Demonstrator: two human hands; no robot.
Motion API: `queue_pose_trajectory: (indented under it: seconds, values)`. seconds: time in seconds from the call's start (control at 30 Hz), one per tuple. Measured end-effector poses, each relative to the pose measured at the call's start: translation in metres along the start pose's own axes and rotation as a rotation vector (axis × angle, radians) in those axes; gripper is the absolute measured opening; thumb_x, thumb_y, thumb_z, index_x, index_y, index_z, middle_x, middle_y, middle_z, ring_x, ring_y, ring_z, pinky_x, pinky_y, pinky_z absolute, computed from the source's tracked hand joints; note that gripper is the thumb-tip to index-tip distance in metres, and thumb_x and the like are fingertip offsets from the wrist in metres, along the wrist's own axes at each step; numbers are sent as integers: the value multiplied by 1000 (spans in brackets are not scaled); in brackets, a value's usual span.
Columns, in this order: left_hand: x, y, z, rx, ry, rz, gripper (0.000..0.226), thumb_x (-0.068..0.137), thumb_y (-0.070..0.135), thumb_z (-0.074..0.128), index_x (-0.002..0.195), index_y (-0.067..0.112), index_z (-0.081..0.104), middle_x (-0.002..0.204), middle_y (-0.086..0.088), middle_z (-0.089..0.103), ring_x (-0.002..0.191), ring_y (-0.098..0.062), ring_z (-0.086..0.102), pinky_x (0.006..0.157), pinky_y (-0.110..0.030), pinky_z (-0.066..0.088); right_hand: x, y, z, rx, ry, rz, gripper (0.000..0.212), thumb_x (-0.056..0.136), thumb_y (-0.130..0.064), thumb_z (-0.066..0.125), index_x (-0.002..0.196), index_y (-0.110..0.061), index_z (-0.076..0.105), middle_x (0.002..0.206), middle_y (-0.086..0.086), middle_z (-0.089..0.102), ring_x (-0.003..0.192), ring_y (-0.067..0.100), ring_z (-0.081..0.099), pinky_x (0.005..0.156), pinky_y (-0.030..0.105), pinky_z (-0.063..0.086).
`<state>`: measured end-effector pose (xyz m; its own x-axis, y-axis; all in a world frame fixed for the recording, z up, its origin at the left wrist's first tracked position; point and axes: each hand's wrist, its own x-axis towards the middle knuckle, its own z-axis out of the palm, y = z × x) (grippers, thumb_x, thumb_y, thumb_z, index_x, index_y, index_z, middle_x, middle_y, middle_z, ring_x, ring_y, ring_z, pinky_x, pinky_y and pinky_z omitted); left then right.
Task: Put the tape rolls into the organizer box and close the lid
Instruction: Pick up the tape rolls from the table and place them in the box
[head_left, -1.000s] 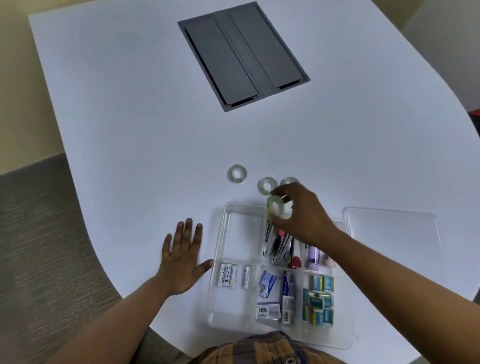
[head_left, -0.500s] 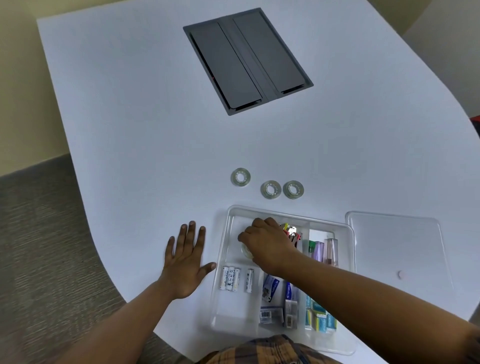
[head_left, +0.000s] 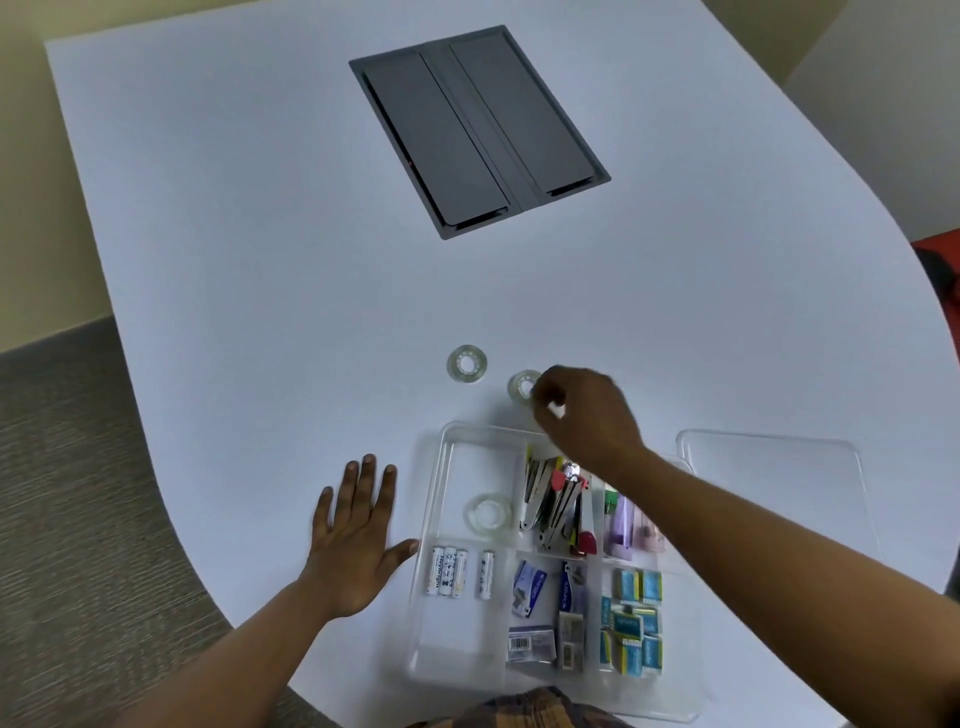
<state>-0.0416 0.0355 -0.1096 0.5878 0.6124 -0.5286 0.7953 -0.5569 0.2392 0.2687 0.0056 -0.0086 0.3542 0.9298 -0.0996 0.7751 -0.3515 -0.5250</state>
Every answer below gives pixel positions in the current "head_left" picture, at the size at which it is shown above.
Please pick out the person's right hand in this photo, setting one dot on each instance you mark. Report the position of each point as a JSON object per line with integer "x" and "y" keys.
{"x": 592, "y": 420}

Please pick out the person's left hand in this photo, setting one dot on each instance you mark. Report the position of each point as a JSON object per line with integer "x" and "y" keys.
{"x": 352, "y": 555}

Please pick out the transparent tape roll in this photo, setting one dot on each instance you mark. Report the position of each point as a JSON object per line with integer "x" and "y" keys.
{"x": 452, "y": 365}
{"x": 514, "y": 390}
{"x": 471, "y": 517}

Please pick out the clear plastic organizer tray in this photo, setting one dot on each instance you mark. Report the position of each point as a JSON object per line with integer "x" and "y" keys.
{"x": 450, "y": 637}

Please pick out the clear plastic lid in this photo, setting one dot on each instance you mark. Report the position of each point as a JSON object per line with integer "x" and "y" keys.
{"x": 772, "y": 480}

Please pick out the person's right forearm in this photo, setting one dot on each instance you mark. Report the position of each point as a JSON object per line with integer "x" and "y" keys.
{"x": 750, "y": 570}

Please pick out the person's left forearm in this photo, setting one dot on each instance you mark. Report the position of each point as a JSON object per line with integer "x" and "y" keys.
{"x": 240, "y": 667}

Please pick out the white barcode box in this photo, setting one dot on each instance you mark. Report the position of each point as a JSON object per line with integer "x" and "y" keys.
{"x": 571, "y": 641}

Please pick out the green capped tube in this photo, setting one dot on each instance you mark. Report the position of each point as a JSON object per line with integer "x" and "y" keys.
{"x": 610, "y": 499}

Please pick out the white AA battery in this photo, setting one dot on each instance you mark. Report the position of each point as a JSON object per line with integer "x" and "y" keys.
{"x": 486, "y": 575}
{"x": 448, "y": 571}
{"x": 459, "y": 574}
{"x": 435, "y": 571}

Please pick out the group of metal staplers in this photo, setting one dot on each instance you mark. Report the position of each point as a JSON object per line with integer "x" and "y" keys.
{"x": 551, "y": 502}

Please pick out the purple tube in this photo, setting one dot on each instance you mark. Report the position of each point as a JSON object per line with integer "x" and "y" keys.
{"x": 621, "y": 529}

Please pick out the tall blue white packet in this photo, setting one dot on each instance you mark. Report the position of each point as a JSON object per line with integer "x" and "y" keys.
{"x": 574, "y": 589}

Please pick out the blue white staple packet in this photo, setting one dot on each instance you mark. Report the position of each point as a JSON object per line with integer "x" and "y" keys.
{"x": 529, "y": 589}

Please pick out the pile of small teal boxes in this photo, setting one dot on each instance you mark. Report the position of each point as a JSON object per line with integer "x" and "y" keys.
{"x": 630, "y": 622}

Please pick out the plaid shirt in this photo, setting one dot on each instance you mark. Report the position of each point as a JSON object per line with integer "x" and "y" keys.
{"x": 525, "y": 712}

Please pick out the orange and black backpack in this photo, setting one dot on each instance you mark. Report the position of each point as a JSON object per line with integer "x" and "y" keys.
{"x": 943, "y": 251}

